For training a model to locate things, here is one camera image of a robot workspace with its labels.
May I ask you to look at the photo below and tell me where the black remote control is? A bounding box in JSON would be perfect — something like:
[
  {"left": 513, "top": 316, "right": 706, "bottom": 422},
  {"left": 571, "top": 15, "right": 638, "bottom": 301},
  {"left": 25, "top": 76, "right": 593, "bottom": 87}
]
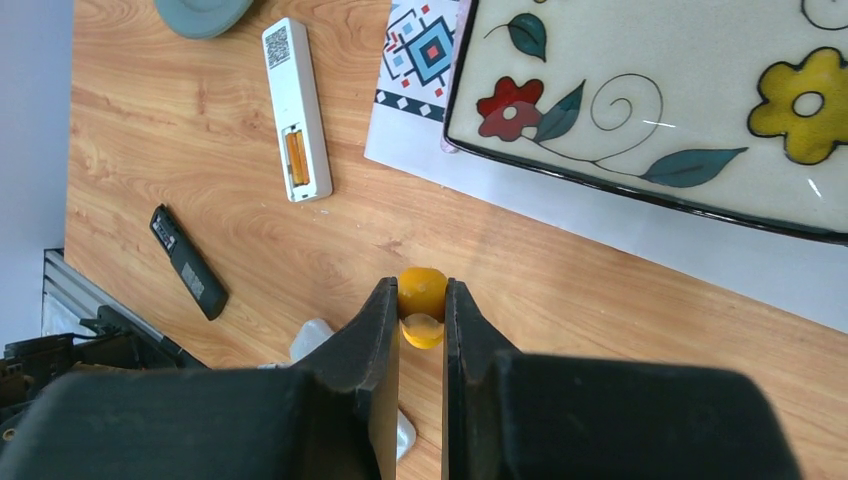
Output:
[{"left": 150, "top": 204, "right": 229, "bottom": 321}]

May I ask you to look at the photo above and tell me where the white patterned placemat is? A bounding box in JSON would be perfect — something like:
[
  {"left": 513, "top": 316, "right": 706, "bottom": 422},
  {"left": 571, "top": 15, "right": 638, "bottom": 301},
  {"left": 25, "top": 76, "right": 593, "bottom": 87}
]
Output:
[{"left": 365, "top": 1, "right": 847, "bottom": 331}]

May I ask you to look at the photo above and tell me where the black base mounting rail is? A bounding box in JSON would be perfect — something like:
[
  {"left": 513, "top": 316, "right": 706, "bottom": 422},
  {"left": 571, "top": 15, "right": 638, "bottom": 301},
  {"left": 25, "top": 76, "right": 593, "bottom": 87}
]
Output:
[{"left": 1, "top": 306, "right": 204, "bottom": 442}]

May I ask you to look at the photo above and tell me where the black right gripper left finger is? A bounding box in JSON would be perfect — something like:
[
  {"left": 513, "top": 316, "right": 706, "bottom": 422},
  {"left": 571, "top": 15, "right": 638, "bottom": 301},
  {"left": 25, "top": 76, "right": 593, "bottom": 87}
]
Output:
[{"left": 1, "top": 278, "right": 400, "bottom": 479}]

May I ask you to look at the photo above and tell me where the long white remote control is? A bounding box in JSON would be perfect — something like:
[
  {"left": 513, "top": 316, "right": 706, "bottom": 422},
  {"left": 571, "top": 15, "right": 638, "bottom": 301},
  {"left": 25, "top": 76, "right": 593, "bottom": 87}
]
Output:
[{"left": 262, "top": 18, "right": 333, "bottom": 203}]

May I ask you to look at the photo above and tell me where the teal round plate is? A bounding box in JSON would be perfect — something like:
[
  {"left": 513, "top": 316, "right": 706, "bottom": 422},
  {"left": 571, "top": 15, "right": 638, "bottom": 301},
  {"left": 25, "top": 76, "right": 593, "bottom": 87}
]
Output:
[{"left": 154, "top": 0, "right": 254, "bottom": 40}]

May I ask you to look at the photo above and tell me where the aluminium frame rail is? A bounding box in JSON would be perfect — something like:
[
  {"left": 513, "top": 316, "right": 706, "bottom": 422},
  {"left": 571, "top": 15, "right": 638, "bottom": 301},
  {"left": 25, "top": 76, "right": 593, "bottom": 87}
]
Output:
[{"left": 41, "top": 249, "right": 164, "bottom": 341}]

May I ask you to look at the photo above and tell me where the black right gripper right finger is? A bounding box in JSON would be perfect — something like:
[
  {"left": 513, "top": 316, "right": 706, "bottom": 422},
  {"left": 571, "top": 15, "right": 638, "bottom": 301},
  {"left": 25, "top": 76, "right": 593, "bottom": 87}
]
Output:
[{"left": 442, "top": 279, "right": 801, "bottom": 479}]

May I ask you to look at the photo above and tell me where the yellow handled screwdriver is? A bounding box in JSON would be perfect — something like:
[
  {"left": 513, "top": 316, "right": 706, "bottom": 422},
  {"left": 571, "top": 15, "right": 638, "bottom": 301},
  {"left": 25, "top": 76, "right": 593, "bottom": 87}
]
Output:
[{"left": 397, "top": 267, "right": 448, "bottom": 349}]

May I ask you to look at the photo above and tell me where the short white remote control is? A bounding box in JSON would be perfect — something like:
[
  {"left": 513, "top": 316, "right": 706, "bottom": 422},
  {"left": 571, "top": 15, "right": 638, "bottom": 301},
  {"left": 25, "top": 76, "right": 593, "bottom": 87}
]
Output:
[{"left": 258, "top": 318, "right": 417, "bottom": 462}]

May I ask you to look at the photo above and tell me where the floral square ceramic plate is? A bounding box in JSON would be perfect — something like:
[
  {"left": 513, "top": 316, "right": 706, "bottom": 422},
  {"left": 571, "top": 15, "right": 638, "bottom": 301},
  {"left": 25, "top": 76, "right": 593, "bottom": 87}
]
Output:
[{"left": 443, "top": 1, "right": 847, "bottom": 245}]

